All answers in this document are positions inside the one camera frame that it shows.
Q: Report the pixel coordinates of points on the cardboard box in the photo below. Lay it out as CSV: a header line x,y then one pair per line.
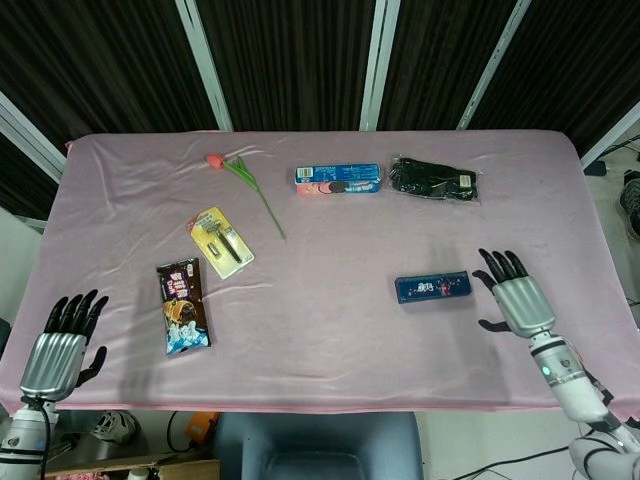
x,y
150,465

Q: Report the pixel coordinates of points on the razor in yellow blister pack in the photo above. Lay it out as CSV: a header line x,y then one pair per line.
x,y
220,242

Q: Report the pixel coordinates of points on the blue pink cookie box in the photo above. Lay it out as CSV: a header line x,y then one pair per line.
x,y
340,179

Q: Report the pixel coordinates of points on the pink tablecloth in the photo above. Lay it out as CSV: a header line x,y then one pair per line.
x,y
325,325

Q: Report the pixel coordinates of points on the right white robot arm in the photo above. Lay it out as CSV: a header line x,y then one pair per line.
x,y
575,390

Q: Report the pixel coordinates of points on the grey white sneaker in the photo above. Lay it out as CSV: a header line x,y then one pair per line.
x,y
115,427

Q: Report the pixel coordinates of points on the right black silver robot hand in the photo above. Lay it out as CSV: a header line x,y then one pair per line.
x,y
522,302

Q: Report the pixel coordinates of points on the blue grey chair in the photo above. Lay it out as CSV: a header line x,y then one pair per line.
x,y
320,445

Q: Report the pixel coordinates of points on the white metal frame post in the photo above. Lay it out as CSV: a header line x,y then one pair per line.
x,y
377,65
492,65
205,60
25,135
615,132

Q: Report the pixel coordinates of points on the brown chocolate snack bag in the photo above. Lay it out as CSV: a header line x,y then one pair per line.
x,y
182,305

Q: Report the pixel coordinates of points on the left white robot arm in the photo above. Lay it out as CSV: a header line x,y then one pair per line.
x,y
22,440

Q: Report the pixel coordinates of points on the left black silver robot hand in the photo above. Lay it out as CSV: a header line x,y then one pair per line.
x,y
52,360

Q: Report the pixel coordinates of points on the black gloves in plastic bag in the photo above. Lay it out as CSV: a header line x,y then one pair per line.
x,y
430,180

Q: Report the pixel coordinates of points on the orange tool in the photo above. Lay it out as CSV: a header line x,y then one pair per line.
x,y
200,430

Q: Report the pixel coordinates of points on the artificial tulip flower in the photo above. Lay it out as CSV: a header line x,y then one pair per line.
x,y
215,160

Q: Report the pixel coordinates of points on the blue glasses case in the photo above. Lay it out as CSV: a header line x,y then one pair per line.
x,y
434,287

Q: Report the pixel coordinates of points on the dark sneaker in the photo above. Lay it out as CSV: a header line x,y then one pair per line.
x,y
631,200

